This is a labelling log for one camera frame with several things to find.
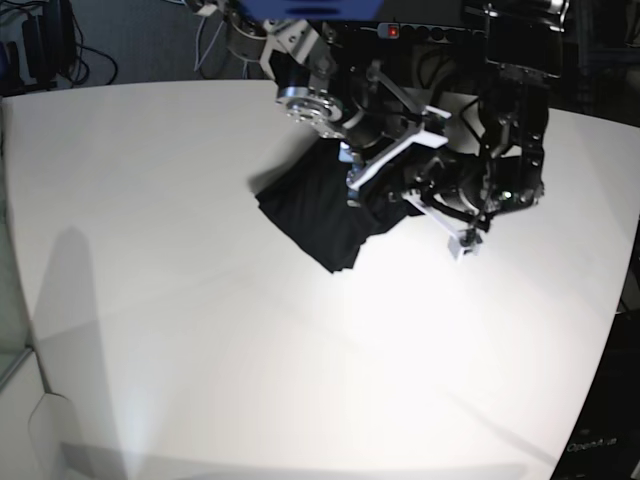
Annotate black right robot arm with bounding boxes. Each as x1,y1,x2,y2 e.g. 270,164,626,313
185,1,451,206

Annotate black power strip red switch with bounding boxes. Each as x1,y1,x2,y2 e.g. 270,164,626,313
373,22,485,45

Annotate black OpenArm labelled case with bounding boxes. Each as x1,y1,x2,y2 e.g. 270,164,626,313
552,311,640,479

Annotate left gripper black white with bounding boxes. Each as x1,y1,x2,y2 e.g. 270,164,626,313
387,154,495,239

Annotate blue plastic bin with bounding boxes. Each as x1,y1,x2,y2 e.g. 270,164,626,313
241,0,383,21

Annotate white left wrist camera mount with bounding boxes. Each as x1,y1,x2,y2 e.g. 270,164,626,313
447,230,483,261

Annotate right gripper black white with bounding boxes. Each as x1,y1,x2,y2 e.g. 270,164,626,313
338,60,451,206

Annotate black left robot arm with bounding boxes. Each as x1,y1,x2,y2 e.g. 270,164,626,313
402,1,569,249

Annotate dark navy long-sleeve T-shirt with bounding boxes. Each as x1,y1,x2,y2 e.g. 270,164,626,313
255,139,420,273

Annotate black power adapter box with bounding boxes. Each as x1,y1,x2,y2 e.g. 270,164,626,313
22,0,76,82

